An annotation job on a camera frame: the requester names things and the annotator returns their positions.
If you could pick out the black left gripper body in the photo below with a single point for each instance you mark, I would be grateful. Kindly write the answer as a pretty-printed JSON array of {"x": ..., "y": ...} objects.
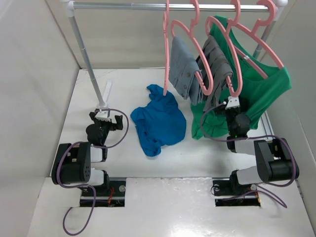
[{"x": 104, "y": 127}]

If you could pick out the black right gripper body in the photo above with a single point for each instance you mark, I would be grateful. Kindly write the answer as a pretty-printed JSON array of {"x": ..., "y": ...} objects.
[{"x": 231, "y": 114}]

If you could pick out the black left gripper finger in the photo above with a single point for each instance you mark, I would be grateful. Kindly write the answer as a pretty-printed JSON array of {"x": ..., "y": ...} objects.
[
  {"x": 92, "y": 115},
  {"x": 119, "y": 123}
]

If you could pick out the blue t shirt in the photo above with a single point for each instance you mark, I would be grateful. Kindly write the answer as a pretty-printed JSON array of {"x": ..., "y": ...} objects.
[{"x": 160, "y": 123}]

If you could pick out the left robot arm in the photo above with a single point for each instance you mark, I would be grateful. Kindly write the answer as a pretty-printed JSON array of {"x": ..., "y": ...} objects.
[{"x": 72, "y": 166}]

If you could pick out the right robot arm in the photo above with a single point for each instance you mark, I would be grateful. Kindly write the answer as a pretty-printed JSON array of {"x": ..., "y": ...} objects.
[{"x": 274, "y": 158}]

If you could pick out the green t shirt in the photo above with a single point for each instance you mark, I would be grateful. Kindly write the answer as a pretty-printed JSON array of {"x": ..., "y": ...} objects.
[{"x": 259, "y": 92}]

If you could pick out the pink hanger with green shirt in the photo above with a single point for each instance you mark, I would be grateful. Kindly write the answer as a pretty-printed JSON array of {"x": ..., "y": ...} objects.
[{"x": 252, "y": 33}]

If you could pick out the pink hanger with grey pants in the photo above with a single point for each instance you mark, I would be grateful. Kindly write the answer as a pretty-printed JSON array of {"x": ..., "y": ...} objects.
[{"x": 225, "y": 32}]

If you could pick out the pink hanger with jeans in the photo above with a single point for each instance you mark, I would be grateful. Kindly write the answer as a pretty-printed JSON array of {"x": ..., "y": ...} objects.
[{"x": 190, "y": 34}]

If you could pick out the folded grey pants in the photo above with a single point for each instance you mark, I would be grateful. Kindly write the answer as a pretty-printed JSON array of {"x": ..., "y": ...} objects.
[{"x": 220, "y": 70}]

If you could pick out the folded blue jeans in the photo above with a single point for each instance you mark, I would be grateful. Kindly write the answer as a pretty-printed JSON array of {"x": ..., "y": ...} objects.
[{"x": 182, "y": 72}]

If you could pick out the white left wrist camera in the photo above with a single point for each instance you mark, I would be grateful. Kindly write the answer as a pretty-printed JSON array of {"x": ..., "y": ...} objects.
[{"x": 102, "y": 115}]

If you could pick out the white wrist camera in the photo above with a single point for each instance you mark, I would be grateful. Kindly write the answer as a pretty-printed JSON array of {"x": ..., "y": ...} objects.
[
  {"x": 102, "y": 115},
  {"x": 231, "y": 103}
]

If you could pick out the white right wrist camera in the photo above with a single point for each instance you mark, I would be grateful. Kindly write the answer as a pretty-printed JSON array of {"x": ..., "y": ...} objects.
[{"x": 231, "y": 103}]

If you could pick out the white clothes rack frame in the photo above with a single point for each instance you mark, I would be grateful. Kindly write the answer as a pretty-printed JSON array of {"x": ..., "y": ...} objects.
[{"x": 70, "y": 6}]

